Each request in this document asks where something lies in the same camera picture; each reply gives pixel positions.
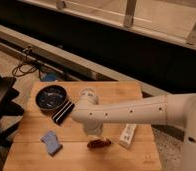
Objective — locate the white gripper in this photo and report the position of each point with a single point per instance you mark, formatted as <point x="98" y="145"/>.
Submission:
<point x="93" y="128"/>

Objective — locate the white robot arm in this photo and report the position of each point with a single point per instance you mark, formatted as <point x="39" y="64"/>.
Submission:
<point x="171" y="109"/>

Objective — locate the black striped block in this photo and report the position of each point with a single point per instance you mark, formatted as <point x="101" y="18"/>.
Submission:
<point x="60" y="115"/>

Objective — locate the white tube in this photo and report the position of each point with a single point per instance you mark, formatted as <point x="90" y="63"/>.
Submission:
<point x="127" y="135"/>

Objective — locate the blue sponge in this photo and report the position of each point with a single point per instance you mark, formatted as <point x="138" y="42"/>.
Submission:
<point x="51" y="141"/>

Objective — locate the dark blue bowl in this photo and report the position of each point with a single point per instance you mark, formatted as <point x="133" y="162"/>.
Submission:
<point x="51" y="97"/>

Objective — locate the blue object on floor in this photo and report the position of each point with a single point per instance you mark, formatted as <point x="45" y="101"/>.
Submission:
<point x="48" y="78"/>

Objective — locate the black chair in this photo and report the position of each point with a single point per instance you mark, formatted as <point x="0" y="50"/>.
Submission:
<point x="8" y="107"/>

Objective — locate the metal floor rail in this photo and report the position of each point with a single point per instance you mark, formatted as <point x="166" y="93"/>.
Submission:
<point x="65" y="58"/>

